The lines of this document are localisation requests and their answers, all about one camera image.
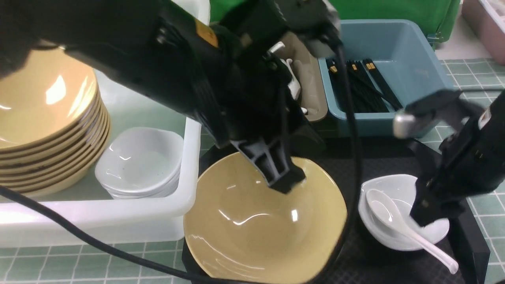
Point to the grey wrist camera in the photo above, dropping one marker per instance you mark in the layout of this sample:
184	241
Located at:
442	105

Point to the white ceramic soup spoon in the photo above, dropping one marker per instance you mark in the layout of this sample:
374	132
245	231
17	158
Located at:
388	213

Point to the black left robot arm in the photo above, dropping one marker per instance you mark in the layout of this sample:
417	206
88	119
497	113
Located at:
150	46

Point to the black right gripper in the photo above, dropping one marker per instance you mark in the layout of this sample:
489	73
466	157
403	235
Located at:
472	163

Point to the large white plastic tub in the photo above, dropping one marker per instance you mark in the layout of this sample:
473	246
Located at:
85	204

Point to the brown plastic spoon bin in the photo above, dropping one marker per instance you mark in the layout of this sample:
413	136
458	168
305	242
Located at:
312	99

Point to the white square side dish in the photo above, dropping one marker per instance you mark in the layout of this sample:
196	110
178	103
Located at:
401	189

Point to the tan noodle bowl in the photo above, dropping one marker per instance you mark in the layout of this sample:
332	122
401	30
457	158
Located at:
238	228

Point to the bundle of black chopsticks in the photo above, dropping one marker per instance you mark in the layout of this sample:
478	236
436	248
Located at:
372	93

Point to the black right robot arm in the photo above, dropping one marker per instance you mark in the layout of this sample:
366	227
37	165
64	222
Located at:
471	161

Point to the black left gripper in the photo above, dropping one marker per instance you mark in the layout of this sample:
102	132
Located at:
250	105

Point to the pile of white spoons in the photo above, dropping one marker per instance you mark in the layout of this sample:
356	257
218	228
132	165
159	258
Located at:
293	85

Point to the top white stacked dish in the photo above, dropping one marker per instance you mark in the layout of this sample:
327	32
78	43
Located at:
141	162

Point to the pink plastic bin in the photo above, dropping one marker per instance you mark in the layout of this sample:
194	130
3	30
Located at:
486	19

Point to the blue plastic chopstick bin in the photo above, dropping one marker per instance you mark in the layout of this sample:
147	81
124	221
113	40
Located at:
403	56

